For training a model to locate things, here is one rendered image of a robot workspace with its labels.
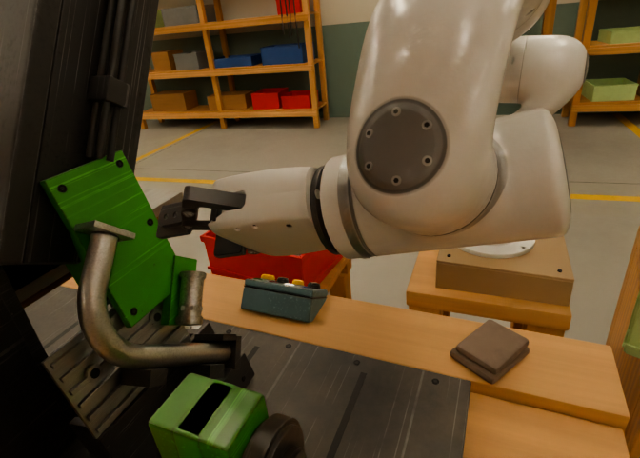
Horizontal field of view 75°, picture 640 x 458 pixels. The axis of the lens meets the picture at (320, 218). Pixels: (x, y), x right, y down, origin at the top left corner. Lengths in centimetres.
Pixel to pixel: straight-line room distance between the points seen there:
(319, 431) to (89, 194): 43
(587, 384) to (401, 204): 58
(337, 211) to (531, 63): 62
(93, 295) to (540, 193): 46
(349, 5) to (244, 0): 152
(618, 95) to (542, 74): 482
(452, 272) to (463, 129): 74
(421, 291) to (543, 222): 69
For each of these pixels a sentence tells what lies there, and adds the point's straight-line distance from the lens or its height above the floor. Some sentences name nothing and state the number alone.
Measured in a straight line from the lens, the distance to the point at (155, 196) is 85.
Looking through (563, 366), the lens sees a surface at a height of 90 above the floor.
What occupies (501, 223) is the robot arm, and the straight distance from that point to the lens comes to 28.
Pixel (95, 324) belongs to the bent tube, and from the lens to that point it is 54.
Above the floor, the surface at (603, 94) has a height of 33.
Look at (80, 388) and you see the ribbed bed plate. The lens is 60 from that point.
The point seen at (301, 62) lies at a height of 86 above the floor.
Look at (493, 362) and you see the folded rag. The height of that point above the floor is 93.
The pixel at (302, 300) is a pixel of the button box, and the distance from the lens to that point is 79.
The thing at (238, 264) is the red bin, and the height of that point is 86.
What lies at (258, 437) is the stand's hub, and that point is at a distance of 33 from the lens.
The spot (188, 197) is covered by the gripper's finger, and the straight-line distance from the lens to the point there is 34.
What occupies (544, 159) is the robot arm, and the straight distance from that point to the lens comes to 27.
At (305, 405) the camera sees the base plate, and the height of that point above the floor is 90.
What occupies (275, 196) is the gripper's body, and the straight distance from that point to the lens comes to 32.
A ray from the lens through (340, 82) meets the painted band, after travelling 621.
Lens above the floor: 142
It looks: 26 degrees down
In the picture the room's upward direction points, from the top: 6 degrees counter-clockwise
